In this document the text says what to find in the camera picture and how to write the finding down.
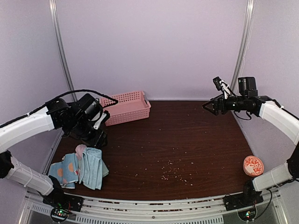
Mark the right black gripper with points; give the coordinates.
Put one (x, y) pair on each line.
(217, 101)

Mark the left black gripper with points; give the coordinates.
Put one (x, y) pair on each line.
(96, 141)

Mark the light blue towel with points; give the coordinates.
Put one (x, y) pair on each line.
(92, 168)

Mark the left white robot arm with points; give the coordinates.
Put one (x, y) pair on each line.
(82, 119)

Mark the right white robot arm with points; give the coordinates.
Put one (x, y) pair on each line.
(268, 110)

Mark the pink towel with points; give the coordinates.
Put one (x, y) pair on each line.
(79, 151)

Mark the blue patterned towel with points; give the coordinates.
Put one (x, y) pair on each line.
(66, 171)

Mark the pink plastic basket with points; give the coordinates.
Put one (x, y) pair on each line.
(131, 106)

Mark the orange patterned coaster stack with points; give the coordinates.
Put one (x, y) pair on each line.
(253, 166)

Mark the left circuit board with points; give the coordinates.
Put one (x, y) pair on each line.
(59, 215)

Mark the circuit board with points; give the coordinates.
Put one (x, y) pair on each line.
(247, 215)
(59, 215)

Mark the right circuit board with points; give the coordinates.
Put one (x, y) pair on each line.
(247, 215)

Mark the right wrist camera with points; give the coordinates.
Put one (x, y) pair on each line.
(222, 86)

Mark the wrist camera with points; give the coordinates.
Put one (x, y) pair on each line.
(99, 119)
(222, 86)

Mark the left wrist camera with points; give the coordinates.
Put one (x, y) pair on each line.
(99, 119)

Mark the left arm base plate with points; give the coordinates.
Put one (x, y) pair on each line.
(67, 202)

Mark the right aluminium post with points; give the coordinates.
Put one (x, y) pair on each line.
(245, 39)

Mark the aluminium post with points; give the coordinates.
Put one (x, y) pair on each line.
(61, 51)
(245, 39)

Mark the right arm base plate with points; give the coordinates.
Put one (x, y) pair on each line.
(241, 200)

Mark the left aluminium post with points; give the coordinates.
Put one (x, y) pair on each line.
(61, 51)

